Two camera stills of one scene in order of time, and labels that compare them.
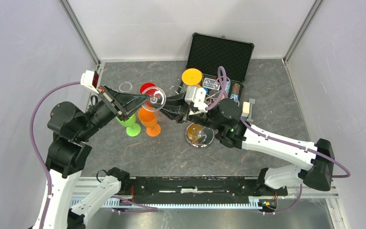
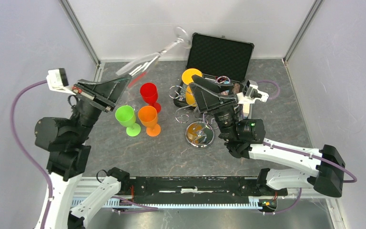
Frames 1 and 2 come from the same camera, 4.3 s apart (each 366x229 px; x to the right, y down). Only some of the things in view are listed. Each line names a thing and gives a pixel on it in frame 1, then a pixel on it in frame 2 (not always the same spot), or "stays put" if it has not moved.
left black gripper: x=126 y=103 → x=106 y=93
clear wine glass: x=153 y=98 → x=143 y=64
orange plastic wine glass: x=147 y=118 stays put
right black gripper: x=176 y=108 → x=206 y=92
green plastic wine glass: x=133 y=129 stays put
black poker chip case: x=219 y=64 stays put
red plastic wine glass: x=148 y=88 stays put
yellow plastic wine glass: x=192 y=77 stays put
